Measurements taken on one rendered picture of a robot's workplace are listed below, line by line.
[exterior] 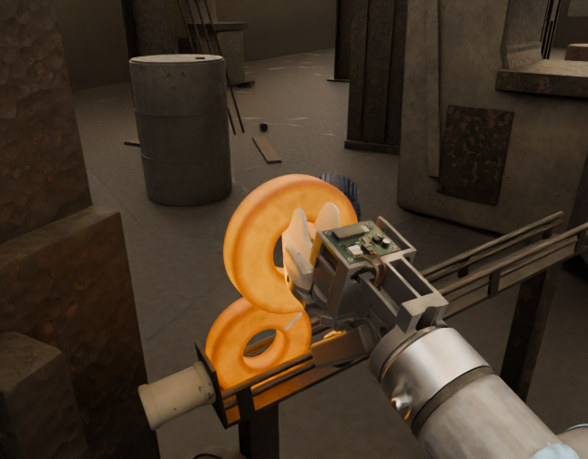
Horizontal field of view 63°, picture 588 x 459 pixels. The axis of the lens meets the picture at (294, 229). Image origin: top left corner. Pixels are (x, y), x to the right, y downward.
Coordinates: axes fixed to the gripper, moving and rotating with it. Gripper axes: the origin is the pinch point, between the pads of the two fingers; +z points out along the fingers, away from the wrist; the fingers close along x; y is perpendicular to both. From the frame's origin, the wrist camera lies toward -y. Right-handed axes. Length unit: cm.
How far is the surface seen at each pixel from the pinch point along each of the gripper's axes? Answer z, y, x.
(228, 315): 5.1, -17.4, 4.6
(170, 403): 0.5, -25.6, 14.1
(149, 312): 105, -124, -6
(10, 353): 6.6, -14.9, 29.9
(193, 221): 185, -144, -52
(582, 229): 1, -18, -68
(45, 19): 36.1, 11.7, 18.8
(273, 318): 3.3, -18.4, -1.3
